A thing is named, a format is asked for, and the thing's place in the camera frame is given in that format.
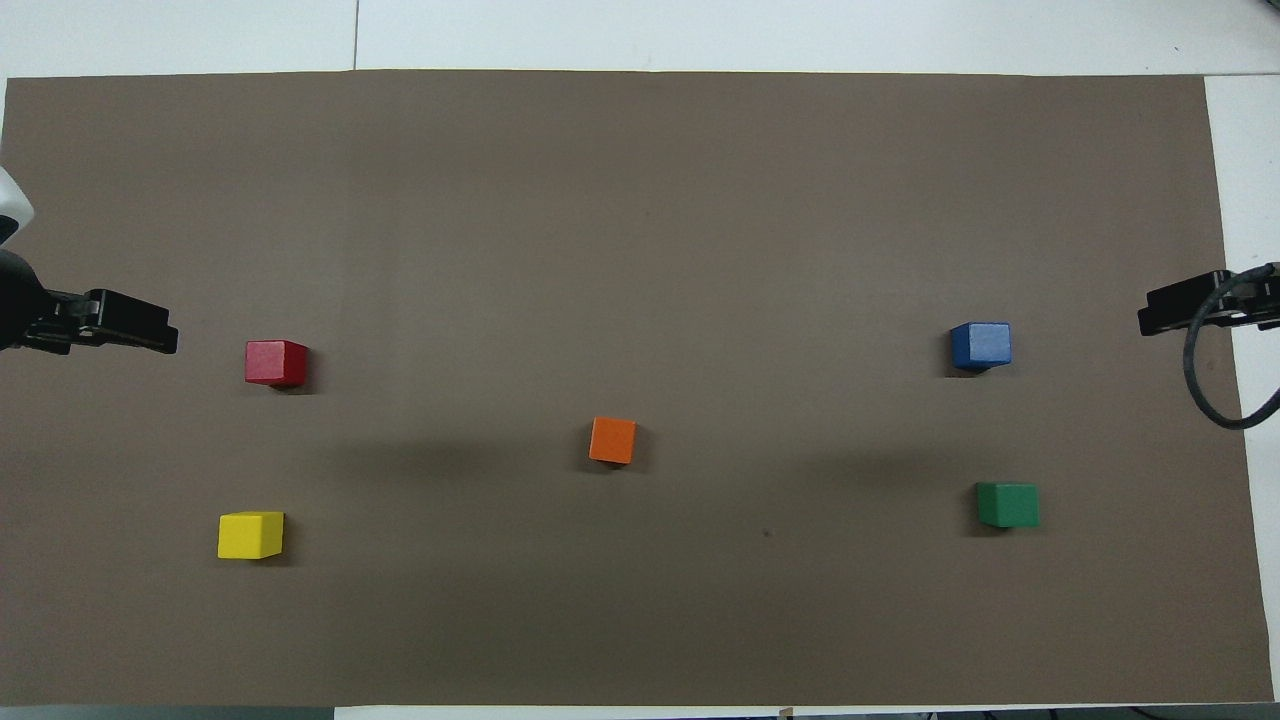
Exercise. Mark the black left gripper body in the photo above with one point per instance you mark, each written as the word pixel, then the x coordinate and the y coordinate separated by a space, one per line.
pixel 18 300

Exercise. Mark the red wooden cube block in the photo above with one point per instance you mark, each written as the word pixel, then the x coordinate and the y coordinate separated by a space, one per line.
pixel 274 362

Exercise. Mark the blue wooden cube block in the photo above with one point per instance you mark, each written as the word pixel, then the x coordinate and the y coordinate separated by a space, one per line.
pixel 980 345

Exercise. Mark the yellow wooden cube block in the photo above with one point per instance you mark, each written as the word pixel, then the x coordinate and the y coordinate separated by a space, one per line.
pixel 250 535

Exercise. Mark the green wooden cube block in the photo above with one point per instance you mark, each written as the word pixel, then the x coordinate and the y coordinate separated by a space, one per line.
pixel 1007 505

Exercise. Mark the orange wooden cube block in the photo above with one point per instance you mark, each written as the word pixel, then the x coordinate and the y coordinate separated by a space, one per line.
pixel 612 440

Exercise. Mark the brown table mat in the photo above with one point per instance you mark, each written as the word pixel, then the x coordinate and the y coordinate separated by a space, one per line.
pixel 640 250

